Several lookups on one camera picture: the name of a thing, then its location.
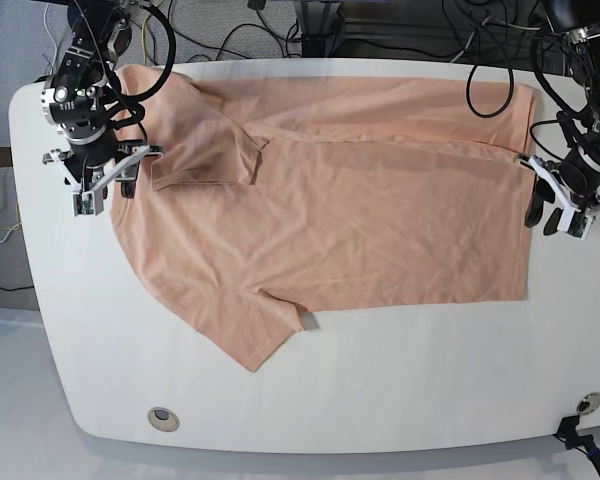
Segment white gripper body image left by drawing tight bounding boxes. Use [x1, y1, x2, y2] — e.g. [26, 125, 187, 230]
[42, 142, 164, 216]

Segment right table cable grommet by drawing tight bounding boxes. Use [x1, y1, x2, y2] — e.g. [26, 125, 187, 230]
[576, 392, 600, 416]

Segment white floor cable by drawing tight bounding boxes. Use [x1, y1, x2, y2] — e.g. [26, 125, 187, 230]
[40, 0, 61, 77]

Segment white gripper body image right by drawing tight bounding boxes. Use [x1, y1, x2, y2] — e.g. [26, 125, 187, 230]
[518, 155, 600, 239]

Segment yellow floor cable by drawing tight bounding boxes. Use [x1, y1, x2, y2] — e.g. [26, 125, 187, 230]
[139, 9, 156, 66]

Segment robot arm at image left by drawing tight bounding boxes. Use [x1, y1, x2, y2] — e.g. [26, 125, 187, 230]
[41, 1, 176, 216]

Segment table cable grommet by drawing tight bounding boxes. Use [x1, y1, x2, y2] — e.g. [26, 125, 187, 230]
[147, 407, 180, 433]
[576, 392, 600, 416]

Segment peach pink T-shirt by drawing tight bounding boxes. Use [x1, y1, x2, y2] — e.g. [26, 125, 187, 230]
[110, 74, 535, 371]

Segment left table cable grommet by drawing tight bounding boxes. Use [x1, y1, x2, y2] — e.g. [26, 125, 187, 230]
[147, 407, 180, 433]

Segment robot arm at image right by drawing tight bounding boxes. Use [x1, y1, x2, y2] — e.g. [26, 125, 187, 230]
[525, 1, 600, 239]

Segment black clamp with cable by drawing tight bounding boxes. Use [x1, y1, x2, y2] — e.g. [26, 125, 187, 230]
[553, 415, 600, 478]

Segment black metal frame post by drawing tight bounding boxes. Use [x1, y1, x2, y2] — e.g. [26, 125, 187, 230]
[293, 1, 343, 58]

